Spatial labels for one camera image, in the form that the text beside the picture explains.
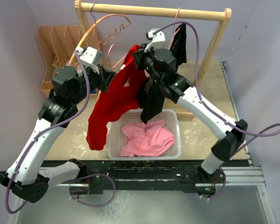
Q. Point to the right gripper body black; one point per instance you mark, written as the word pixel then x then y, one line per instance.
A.
pixel 146 61

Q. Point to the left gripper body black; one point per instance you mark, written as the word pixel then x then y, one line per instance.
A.
pixel 96 78

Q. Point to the red t shirt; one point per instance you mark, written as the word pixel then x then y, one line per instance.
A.
pixel 120 98

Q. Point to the orange hanger with metal hook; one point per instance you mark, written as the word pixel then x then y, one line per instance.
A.
pixel 90 32

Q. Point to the pink tank top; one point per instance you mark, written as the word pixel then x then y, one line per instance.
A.
pixel 146 140

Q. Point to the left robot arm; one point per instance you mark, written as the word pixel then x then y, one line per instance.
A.
pixel 24 178

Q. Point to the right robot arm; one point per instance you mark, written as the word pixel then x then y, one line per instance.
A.
pixel 168 83

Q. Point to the black t shirt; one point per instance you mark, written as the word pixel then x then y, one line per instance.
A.
pixel 154 102

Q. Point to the peach plastic file organizer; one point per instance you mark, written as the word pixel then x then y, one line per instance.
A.
pixel 57 44

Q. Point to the white plastic basket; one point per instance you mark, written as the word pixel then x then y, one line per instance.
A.
pixel 116 139

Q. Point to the wooden clothes rack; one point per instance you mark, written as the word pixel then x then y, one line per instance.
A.
pixel 223 19

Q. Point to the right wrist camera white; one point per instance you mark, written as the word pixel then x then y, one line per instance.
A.
pixel 156 40

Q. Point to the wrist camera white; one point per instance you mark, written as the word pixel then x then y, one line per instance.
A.
pixel 156 40
pixel 89 56

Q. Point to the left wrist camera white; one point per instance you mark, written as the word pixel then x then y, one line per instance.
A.
pixel 89 56

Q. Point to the aluminium frame rail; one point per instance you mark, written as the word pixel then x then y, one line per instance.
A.
pixel 240 202

